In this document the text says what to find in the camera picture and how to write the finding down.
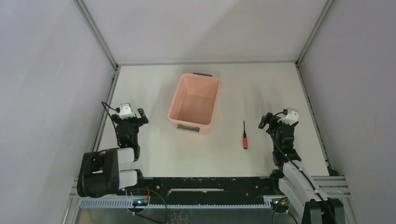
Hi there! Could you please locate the red handled screwdriver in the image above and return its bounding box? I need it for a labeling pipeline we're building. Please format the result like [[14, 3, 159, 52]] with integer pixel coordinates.
[[242, 121, 248, 149]]

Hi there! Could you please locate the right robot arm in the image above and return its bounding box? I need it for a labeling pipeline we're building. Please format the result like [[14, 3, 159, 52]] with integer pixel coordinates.
[[258, 108, 346, 224]]

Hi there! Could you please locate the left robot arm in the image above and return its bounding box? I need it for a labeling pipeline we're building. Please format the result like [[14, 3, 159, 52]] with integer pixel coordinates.
[[77, 107, 149, 198]]

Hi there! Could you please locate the pink plastic bin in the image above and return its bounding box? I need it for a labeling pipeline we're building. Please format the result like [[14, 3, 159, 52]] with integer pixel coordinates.
[[168, 73, 221, 135]]

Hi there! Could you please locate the left controller board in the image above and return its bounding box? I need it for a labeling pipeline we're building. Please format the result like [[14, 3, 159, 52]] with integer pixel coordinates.
[[133, 199, 148, 207]]

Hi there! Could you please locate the controller board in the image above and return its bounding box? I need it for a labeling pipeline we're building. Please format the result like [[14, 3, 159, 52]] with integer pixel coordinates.
[[271, 198, 290, 214], [133, 199, 148, 207]]

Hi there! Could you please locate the right controller board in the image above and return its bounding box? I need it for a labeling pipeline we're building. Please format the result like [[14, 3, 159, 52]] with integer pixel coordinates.
[[271, 198, 290, 214]]

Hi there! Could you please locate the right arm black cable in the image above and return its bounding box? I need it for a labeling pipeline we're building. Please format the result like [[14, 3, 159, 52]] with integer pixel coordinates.
[[268, 112, 338, 224]]

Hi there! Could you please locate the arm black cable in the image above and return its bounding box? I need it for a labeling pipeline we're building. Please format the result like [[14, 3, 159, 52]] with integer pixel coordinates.
[[101, 101, 121, 146], [268, 112, 338, 224]]

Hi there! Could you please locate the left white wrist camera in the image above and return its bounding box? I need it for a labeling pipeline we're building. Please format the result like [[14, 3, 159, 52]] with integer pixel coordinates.
[[119, 103, 136, 119]]

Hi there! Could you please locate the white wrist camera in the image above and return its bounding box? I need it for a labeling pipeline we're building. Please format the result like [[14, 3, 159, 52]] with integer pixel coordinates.
[[119, 103, 136, 119], [282, 108, 299, 126]]

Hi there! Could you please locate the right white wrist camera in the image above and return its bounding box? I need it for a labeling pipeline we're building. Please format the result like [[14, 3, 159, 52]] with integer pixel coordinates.
[[282, 108, 299, 126]]

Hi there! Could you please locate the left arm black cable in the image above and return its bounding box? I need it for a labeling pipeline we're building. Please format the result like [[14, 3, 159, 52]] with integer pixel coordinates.
[[101, 101, 121, 146]]

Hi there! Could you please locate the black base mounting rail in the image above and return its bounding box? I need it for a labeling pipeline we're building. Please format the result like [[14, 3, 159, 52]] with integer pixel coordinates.
[[137, 177, 285, 206]]

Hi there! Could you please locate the white slotted cable duct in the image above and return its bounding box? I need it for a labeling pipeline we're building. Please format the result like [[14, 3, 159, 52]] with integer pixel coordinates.
[[79, 197, 273, 209]]

